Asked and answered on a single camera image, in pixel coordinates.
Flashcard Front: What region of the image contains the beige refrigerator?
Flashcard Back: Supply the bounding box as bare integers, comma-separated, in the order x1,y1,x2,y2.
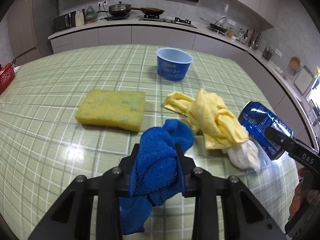
8,0,41,64

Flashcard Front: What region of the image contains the black frying pan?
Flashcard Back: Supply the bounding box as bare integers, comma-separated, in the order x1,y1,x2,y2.
131,7,164,16

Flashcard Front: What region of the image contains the white plastic jug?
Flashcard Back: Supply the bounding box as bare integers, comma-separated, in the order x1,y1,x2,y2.
75,10,85,27

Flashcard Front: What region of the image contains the blue paper cup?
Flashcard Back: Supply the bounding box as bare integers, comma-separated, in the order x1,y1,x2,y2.
156,47,194,81

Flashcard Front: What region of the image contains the lidded black wok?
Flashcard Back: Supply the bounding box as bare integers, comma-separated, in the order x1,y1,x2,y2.
108,1,132,17

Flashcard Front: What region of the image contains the green gourd vase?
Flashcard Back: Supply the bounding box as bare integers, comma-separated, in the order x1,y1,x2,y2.
85,5,97,23

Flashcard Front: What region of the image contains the yellow cloth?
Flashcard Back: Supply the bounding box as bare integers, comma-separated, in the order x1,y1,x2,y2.
163,88,249,150

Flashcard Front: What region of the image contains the round woven trivet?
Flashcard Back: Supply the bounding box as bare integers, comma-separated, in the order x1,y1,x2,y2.
289,56,300,71

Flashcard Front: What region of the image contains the yellow sponge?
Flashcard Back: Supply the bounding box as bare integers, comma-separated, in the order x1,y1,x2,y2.
75,89,146,132

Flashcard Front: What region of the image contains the red tissue box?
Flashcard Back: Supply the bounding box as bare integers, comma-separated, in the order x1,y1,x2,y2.
0,63,15,93

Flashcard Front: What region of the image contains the blue crushed soda can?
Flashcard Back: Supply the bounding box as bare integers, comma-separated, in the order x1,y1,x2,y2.
238,101,293,160

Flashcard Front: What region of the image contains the person's right hand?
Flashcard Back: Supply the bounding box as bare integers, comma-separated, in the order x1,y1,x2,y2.
289,180,303,216

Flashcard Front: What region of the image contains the gas stove top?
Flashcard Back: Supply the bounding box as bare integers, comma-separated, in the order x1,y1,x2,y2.
138,15,197,28

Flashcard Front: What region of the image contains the blue microfiber cloth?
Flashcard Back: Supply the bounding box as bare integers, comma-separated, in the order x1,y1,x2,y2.
119,119,194,235

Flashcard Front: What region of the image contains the green checkered tablecloth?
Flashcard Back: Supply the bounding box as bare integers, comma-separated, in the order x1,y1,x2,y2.
0,44,299,240

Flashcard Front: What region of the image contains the white cutting board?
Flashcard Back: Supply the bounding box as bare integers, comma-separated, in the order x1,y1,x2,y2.
293,66,314,95

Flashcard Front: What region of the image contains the black microwave oven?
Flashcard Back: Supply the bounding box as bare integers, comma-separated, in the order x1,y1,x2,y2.
53,11,76,32

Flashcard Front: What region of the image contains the utensil holder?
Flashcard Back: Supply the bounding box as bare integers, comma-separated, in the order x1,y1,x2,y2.
262,46,275,61

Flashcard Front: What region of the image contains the white paper towel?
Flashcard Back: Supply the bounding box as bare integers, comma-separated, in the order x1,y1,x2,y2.
222,140,261,173

